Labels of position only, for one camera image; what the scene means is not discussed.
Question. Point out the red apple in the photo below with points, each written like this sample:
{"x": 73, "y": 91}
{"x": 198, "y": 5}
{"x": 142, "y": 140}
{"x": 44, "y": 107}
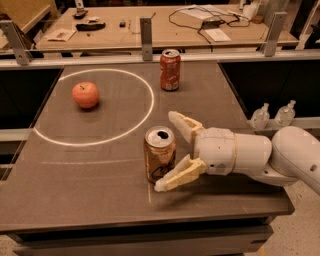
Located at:
{"x": 85, "y": 94}

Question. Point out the left metal bracket post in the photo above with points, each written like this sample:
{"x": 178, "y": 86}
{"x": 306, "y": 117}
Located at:
{"x": 20, "y": 46}

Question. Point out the small black box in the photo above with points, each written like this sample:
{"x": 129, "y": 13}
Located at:
{"x": 122, "y": 24}

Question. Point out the black flat device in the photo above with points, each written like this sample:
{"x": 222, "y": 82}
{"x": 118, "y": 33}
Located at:
{"x": 90, "y": 26}

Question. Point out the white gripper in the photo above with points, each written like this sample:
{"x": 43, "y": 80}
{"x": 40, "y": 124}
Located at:
{"x": 216, "y": 150}

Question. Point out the red soda can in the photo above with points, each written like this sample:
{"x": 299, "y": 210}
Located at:
{"x": 170, "y": 61}

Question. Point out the orange patterned soda can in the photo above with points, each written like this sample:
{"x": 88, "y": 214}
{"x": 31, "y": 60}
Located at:
{"x": 159, "y": 152}

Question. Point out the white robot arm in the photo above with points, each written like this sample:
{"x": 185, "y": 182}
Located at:
{"x": 292, "y": 154}

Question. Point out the clear sanitizer bottle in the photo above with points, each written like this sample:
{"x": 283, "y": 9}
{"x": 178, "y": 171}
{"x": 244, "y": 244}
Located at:
{"x": 285, "y": 114}
{"x": 260, "y": 117}

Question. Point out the white paper card right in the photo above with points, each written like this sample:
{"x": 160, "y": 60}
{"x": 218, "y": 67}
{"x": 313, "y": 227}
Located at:
{"x": 217, "y": 35}

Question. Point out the wooden background table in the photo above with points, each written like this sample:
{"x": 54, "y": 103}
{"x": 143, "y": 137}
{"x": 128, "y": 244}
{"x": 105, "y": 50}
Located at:
{"x": 180, "y": 27}

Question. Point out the middle metal bracket post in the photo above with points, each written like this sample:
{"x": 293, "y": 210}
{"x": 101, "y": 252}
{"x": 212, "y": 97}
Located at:
{"x": 146, "y": 38}

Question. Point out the clear sanitizer bottle right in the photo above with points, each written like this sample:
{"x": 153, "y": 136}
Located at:
{"x": 285, "y": 114}

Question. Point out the right metal bracket post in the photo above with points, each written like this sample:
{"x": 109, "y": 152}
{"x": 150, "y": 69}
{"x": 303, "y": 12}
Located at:
{"x": 270, "y": 44}

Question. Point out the clear sanitizer bottle left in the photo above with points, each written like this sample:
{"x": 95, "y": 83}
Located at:
{"x": 260, "y": 117}

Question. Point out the black tool top left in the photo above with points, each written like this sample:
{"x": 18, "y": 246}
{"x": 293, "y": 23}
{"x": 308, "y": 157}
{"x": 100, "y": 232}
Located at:
{"x": 80, "y": 10}

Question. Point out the white paper sheet left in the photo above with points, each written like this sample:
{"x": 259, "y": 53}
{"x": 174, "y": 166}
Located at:
{"x": 60, "y": 35}

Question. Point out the metal bracket post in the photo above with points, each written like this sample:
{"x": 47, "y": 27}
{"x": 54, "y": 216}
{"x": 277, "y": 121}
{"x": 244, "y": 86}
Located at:
{"x": 270, "y": 44}
{"x": 20, "y": 46}
{"x": 146, "y": 38}

